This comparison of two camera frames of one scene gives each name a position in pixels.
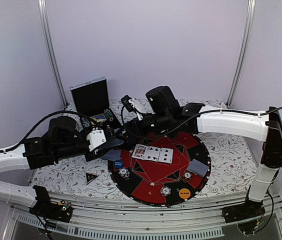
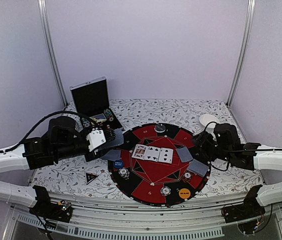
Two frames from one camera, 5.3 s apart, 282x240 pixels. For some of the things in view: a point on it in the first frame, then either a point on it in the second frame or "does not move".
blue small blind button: x=118 y=164 does not move
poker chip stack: x=124 y=173 does not move
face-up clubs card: x=152 y=153 does not move
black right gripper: x=134 y=124 -> x=202 y=142
